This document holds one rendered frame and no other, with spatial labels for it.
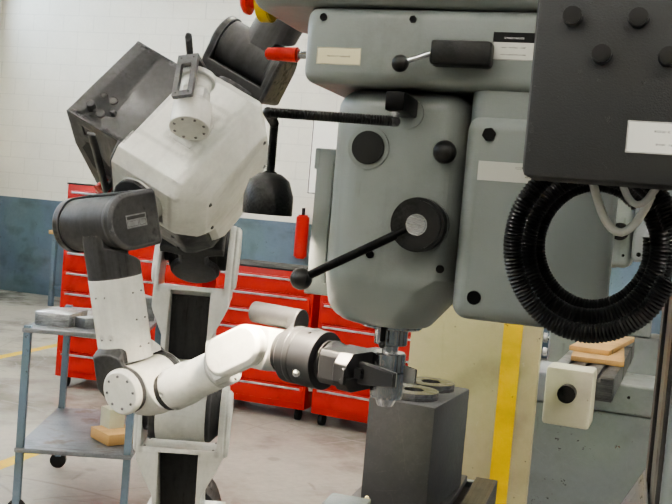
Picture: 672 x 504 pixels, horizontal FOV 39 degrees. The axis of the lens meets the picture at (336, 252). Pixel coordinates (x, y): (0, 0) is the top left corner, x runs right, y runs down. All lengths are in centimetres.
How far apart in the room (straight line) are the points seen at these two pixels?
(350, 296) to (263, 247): 978
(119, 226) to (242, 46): 44
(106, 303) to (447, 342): 169
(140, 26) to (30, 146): 211
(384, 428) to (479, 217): 56
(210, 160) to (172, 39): 1012
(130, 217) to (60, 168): 1075
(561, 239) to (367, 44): 35
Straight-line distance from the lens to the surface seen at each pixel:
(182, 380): 156
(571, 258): 119
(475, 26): 122
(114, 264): 160
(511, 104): 121
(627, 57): 95
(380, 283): 125
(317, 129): 1089
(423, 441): 162
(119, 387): 160
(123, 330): 161
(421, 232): 120
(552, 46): 95
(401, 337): 133
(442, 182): 123
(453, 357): 310
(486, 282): 120
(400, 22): 124
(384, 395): 134
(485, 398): 310
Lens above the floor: 147
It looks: 3 degrees down
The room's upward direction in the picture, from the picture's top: 5 degrees clockwise
